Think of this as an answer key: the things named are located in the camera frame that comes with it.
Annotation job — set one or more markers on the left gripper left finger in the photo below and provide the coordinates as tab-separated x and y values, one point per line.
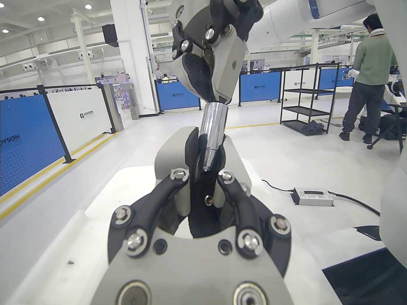
173	147

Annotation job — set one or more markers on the blue partition panel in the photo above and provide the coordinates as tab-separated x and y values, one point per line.
334	77
260	87
25	141
178	95

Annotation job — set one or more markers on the white partition panel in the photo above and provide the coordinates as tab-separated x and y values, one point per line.
79	118
299	84

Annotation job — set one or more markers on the silver cylinder padlock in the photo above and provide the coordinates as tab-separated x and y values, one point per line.
212	128

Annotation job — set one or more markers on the grey entrance gate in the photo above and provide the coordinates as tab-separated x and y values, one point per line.
125	103

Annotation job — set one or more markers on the dark cloth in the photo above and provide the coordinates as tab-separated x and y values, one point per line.
312	127

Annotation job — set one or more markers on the person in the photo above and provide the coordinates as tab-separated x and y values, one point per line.
372	61
165	78

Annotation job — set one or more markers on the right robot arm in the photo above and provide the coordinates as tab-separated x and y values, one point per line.
286	17

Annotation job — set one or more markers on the black metal shelf rack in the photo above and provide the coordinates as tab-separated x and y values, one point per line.
306	91

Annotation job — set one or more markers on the black chair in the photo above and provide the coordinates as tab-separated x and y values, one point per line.
389	128

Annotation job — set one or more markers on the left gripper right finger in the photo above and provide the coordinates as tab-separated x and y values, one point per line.
237	172

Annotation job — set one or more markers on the black wall speaker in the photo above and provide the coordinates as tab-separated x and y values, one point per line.
110	35

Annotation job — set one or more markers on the grey power supply box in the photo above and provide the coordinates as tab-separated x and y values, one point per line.
313	196

